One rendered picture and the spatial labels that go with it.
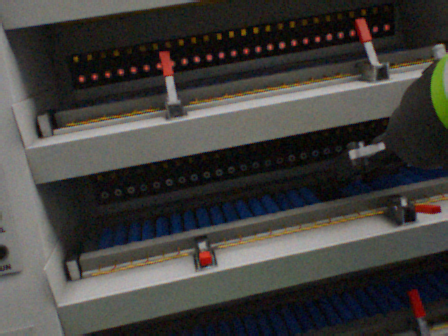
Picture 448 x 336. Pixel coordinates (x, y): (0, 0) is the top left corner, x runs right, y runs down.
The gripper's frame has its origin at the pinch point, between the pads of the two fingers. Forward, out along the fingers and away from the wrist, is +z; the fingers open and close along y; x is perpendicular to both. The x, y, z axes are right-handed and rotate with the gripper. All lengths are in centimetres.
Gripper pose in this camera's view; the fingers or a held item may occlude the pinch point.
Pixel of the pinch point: (359, 171)
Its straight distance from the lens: 60.6
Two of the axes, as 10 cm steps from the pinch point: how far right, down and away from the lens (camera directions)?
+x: 2.2, 9.5, -2.1
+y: -9.7, 2.0, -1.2
